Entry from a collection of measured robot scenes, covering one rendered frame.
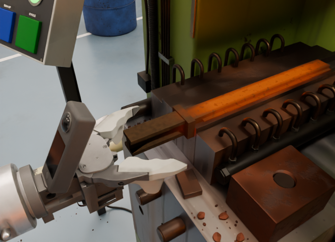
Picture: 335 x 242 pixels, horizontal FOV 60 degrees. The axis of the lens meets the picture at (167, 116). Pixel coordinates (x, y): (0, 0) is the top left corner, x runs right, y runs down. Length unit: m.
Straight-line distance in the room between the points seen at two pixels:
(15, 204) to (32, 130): 1.73
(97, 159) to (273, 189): 0.24
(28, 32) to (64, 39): 0.08
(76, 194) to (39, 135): 1.63
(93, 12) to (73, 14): 2.36
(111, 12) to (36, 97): 1.18
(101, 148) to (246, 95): 0.26
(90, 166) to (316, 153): 0.39
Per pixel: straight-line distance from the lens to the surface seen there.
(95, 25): 3.17
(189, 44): 0.66
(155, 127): 0.43
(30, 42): 0.77
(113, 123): 0.45
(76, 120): 0.35
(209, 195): 0.47
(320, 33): 0.85
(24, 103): 2.39
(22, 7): 0.82
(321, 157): 0.58
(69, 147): 0.36
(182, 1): 0.66
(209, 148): 0.44
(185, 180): 0.47
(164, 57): 0.75
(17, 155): 1.98
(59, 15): 0.74
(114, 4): 3.05
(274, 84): 0.56
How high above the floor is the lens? 1.30
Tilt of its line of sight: 40 degrees down
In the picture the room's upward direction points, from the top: straight up
